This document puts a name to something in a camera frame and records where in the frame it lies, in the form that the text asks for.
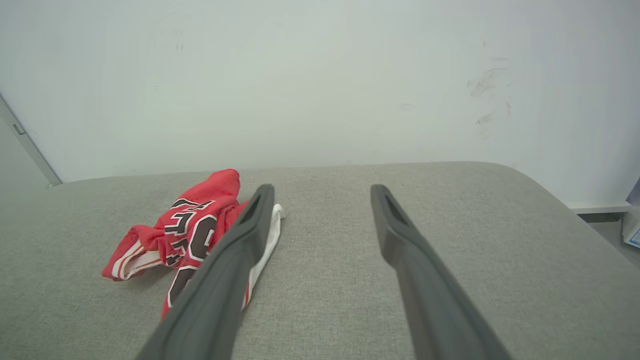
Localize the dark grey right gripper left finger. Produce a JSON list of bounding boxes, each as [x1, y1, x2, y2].
[[135, 183, 276, 360]]

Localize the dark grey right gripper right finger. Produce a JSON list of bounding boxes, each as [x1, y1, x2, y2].
[[370, 184, 512, 360]]

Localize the red basketball jersey garment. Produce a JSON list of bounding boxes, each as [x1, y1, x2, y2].
[[101, 169, 286, 321]]

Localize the white box with blue print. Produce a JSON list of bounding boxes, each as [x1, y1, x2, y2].
[[621, 206, 640, 249]]

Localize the grey wall baseboard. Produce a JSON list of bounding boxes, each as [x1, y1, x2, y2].
[[569, 202, 634, 224]]

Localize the grey door frame strip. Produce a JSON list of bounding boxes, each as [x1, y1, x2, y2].
[[0, 94, 64, 189]]

